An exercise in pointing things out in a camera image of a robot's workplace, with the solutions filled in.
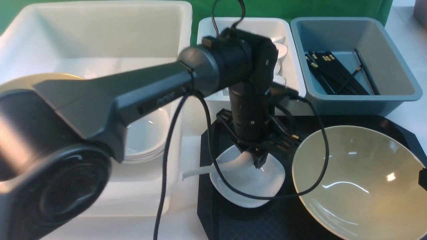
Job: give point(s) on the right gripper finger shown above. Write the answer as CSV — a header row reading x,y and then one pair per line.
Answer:
x,y
422,178

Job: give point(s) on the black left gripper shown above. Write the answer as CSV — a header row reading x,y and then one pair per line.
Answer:
x,y
258,123

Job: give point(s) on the white ceramic soup spoon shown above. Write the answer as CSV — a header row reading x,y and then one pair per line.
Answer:
x,y
225,162

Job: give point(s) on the white square sauce dish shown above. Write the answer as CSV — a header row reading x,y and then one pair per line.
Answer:
x,y
266,181

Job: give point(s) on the beige noodle bowl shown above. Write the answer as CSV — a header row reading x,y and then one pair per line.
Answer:
x,y
370,189

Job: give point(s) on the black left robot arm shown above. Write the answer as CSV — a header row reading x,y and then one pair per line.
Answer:
x,y
58,136

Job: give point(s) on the top stacked beige bowl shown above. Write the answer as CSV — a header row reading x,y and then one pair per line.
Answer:
x,y
27,82

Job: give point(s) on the black serving tray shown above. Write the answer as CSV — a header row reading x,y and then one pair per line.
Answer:
x,y
282,219

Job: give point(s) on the white spoon bin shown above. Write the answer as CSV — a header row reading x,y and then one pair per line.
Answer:
x,y
278,31

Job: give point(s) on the single black chopstick in bin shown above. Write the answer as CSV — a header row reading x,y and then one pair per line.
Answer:
x,y
367,73

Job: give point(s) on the stack of white dishes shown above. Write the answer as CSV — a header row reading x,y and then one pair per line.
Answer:
x,y
146,137

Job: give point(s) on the bundle of black chopsticks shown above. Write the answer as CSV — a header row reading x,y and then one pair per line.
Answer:
x,y
333,76

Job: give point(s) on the pile of white spoons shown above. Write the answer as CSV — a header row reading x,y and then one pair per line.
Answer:
x,y
282,49

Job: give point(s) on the grey-blue chopstick bin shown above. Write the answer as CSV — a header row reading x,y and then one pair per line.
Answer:
x,y
340,36

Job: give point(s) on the green backdrop cloth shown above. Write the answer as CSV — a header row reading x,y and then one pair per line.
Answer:
x,y
283,9

